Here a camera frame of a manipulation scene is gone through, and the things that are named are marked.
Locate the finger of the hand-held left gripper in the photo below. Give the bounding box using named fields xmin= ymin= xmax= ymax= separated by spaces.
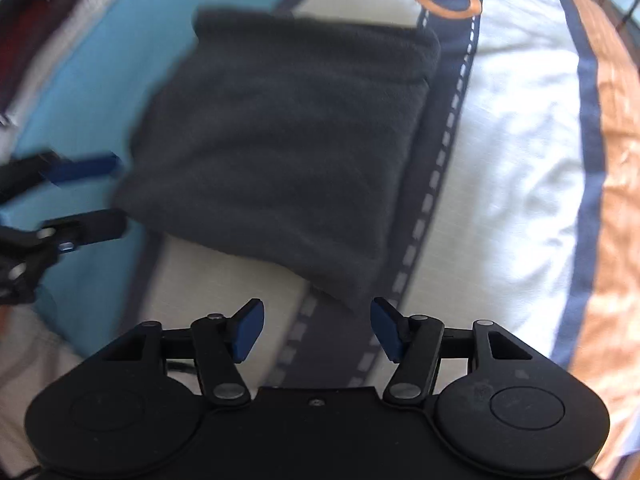
xmin=0 ymin=209 xmax=129 ymax=307
xmin=0 ymin=150 xmax=123 ymax=202

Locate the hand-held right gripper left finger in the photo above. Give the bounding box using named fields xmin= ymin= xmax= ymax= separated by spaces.
xmin=100 ymin=297 xmax=266 ymax=407

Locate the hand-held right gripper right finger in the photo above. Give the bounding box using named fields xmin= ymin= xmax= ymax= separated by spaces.
xmin=369 ymin=296 xmax=535 ymax=405

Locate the grey sweater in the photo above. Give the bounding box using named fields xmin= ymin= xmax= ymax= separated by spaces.
xmin=112 ymin=7 xmax=444 ymax=314

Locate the striped blue bedsheet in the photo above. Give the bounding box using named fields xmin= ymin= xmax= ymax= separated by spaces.
xmin=0 ymin=0 xmax=640 ymax=480

